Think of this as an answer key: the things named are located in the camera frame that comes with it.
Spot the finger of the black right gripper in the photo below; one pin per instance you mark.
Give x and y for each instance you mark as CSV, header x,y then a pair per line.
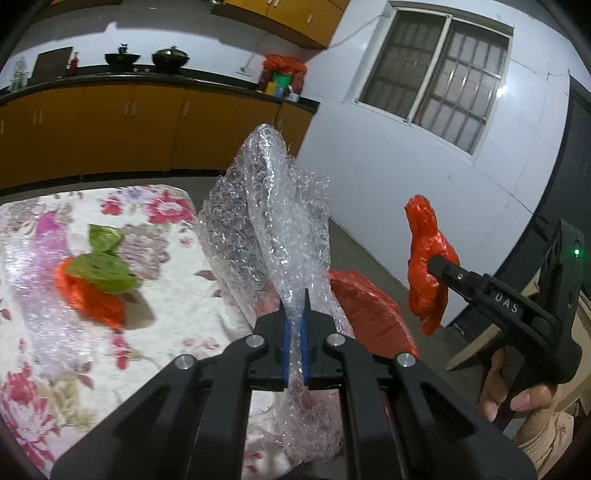
x,y
465,283

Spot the clear bubble wrap sheet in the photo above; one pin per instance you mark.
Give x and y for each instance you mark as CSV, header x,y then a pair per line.
x,y
264,229

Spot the black wok with lid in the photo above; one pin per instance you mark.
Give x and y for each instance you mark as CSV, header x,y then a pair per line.
x,y
169,60

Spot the black wok with kettle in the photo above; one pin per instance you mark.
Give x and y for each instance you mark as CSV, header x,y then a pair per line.
x,y
121,61

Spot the orange bag with green wrapper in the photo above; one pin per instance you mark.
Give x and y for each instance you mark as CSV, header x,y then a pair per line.
x,y
92,283

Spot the glass jar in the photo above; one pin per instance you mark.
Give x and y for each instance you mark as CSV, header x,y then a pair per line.
x,y
20,75

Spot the right hand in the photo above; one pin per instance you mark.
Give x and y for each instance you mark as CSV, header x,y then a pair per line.
x,y
537,400

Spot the wooden lower kitchen cabinets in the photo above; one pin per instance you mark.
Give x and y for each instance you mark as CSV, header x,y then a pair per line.
x,y
133,125

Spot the orange trash bag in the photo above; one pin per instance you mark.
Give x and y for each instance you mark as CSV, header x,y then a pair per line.
x,y
376,318

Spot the dark cutting board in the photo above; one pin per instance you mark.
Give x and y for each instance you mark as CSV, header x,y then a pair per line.
x,y
50,65

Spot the orange bag on counter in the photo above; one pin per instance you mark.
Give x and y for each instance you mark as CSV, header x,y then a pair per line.
x,y
282,77

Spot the floral tablecloth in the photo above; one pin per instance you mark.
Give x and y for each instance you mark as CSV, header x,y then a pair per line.
x,y
177,308

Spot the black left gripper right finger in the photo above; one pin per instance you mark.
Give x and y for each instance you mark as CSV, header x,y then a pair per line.
x,y
334,361

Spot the red bottle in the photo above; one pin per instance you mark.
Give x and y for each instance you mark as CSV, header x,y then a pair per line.
x,y
73,64

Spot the orange plastic bag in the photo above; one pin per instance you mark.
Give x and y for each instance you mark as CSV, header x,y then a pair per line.
x,y
428,297

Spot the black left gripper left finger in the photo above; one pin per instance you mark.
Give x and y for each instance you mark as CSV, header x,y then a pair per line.
x,y
210,426

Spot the wooden kitchen cabinets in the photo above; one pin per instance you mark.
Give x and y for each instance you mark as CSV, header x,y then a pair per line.
x,y
133,125
308,24

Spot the beige sleeve forearm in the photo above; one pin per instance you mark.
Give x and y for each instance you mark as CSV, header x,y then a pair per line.
x,y
545,437

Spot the barred window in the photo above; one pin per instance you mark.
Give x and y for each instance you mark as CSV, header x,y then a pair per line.
x,y
439,71

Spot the wooden upper kitchen cabinets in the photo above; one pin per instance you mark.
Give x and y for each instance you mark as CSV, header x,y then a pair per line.
x,y
308,24

